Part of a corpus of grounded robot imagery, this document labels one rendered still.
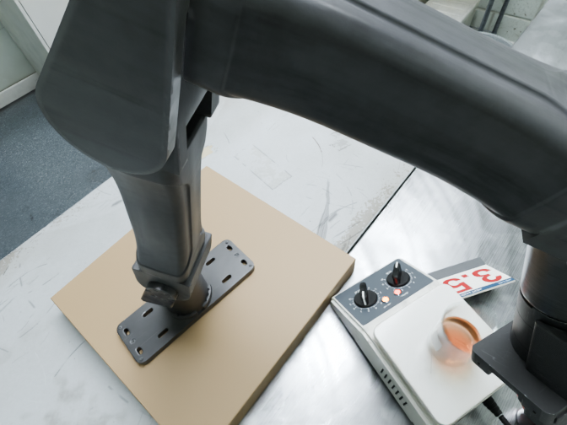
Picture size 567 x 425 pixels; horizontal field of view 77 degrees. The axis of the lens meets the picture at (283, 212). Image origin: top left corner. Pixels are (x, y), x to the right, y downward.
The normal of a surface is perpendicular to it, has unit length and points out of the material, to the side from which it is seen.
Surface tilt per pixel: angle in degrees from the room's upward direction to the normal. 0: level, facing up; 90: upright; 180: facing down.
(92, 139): 90
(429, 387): 0
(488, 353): 24
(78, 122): 90
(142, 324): 0
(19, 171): 0
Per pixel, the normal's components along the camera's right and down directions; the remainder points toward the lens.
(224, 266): -0.08, -0.58
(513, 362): -0.20, -0.84
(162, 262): -0.16, 0.71
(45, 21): 0.77, 0.48
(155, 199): -0.22, 0.86
